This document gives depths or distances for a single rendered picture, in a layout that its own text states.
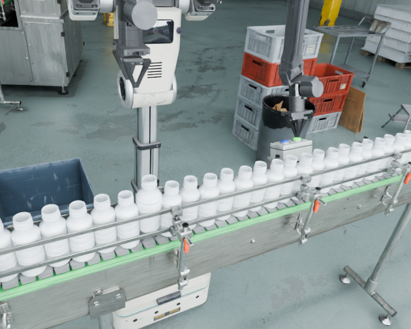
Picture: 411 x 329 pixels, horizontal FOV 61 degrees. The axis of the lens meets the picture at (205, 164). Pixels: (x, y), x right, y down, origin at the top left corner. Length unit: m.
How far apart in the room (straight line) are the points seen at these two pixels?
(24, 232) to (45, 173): 0.63
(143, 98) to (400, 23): 7.01
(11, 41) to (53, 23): 0.50
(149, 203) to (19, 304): 0.39
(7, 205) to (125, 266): 0.70
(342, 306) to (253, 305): 0.53
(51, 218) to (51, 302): 0.24
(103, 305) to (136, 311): 0.78
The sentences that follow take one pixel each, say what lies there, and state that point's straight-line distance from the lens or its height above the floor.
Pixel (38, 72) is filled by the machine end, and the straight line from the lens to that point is 4.63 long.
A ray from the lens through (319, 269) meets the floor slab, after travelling 2.49.
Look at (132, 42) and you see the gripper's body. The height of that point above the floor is 1.50.
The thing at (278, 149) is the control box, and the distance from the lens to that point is 1.32.
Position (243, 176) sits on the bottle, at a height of 1.15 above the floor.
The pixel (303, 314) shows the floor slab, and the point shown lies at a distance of 2.23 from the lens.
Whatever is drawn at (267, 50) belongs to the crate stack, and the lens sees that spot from 3.27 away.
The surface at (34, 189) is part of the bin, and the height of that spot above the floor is 0.84.
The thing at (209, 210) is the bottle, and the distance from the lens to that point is 1.02.
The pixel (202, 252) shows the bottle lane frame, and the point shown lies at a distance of 1.09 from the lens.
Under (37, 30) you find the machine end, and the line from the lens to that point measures 4.49.
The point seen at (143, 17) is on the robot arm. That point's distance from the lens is 0.81.
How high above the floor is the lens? 1.71
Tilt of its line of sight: 32 degrees down
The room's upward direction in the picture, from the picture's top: 6 degrees clockwise
